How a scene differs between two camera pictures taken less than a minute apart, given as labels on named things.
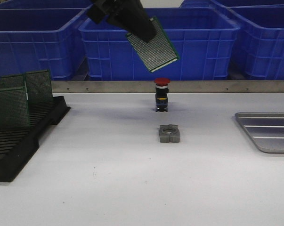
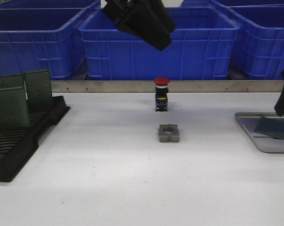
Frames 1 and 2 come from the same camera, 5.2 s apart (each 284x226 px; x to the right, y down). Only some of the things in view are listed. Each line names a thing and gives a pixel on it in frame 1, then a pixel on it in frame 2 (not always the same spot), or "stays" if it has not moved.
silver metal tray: (271, 132) stays
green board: (158, 52) -> (276, 128)
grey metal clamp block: (169, 133) stays
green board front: (12, 108) stays
